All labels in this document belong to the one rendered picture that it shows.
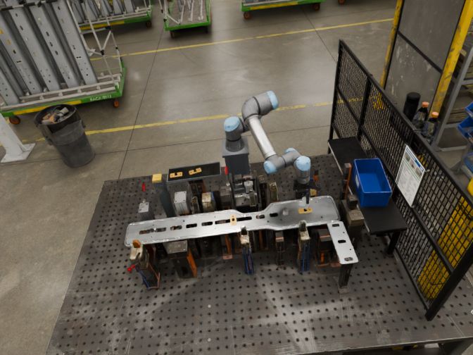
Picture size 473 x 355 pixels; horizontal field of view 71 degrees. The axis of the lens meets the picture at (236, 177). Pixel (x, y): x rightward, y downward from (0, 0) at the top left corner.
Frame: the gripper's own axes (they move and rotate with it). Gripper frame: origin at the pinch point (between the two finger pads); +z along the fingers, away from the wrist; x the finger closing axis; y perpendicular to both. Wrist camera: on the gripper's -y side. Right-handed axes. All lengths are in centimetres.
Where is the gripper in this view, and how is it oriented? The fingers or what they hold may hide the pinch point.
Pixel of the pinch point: (305, 201)
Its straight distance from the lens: 210.4
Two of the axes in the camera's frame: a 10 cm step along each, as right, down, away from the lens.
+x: 0.8, 6.8, -7.3
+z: 1.2, 7.2, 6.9
